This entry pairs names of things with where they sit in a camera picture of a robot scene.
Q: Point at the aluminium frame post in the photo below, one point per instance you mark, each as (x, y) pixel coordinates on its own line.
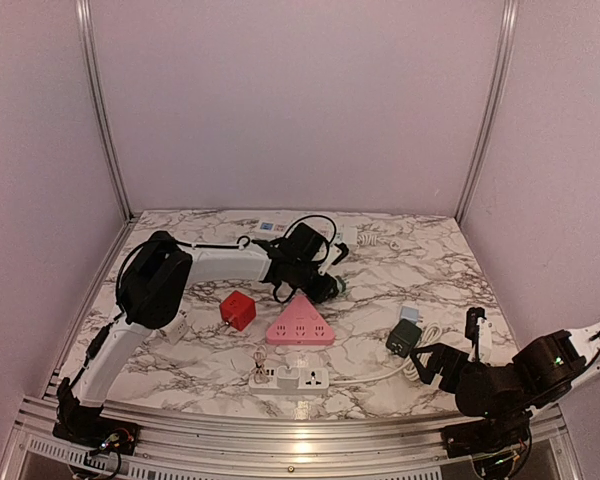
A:
(497, 85)
(88, 43)

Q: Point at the long white colourful power strip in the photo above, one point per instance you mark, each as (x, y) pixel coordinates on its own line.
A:
(271, 229)

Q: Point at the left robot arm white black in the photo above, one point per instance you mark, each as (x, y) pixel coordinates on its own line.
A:
(151, 283)

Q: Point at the left aluminium frame post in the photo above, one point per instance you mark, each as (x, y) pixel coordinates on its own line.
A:
(88, 43)

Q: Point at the green plug adapter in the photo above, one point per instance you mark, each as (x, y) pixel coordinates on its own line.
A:
(341, 284)

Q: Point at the white cube socket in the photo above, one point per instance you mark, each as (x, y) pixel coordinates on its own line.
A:
(177, 328)

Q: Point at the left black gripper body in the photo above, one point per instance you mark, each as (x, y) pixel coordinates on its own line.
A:
(316, 294)

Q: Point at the red cube socket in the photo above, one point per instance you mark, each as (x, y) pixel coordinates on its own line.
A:
(238, 310)

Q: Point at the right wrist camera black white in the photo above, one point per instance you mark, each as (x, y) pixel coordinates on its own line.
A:
(478, 329)

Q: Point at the pink triangular power socket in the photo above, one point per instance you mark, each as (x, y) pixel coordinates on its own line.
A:
(300, 324)

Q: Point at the right aluminium frame post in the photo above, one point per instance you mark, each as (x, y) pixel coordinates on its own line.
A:
(497, 85)

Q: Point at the white charger plug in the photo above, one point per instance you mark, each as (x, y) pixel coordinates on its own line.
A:
(287, 378)

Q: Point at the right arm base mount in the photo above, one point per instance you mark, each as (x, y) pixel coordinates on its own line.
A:
(495, 451)

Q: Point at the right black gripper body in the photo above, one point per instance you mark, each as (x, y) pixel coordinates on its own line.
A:
(457, 359)

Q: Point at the dark green charger plug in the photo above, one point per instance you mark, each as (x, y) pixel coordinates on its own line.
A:
(403, 338)

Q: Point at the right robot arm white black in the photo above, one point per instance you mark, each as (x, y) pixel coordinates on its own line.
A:
(503, 399)

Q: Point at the light blue charger plug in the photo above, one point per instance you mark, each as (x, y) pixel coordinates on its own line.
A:
(409, 314)

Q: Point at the aluminium front rail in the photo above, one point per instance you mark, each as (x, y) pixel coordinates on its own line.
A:
(206, 446)

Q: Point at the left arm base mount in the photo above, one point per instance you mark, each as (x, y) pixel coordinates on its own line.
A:
(99, 455)

